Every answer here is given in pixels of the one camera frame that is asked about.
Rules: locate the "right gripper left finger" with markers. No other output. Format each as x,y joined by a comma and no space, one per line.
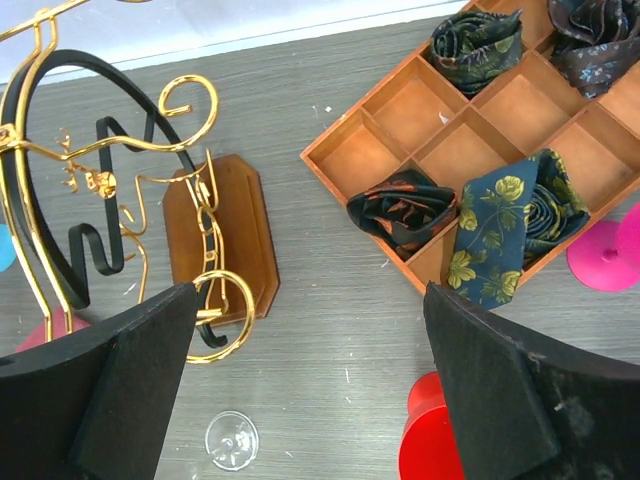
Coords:
96,404

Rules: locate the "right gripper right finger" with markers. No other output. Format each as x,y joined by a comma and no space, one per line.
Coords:
524,405

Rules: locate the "red wine glass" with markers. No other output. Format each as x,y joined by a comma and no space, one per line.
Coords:
427,449

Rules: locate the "clear wine glass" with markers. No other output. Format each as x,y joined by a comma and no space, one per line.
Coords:
231,441

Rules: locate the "pink wine glass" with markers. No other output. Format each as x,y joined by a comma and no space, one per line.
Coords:
606,257

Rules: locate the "blue wine glass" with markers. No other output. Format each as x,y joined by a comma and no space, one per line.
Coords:
7,251

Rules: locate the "blue floral folded tie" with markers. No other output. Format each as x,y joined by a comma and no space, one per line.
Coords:
510,218

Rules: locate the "black rolled tie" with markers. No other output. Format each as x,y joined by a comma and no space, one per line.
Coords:
407,210

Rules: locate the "wooden compartment tray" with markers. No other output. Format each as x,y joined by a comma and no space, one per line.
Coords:
416,119

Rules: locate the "dark green rolled tie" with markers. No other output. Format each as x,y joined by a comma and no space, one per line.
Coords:
472,48

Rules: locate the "dark patterned rolled tie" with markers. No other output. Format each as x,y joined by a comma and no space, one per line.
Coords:
597,42

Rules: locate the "gold wire wine glass rack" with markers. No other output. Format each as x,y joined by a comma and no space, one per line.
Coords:
214,213

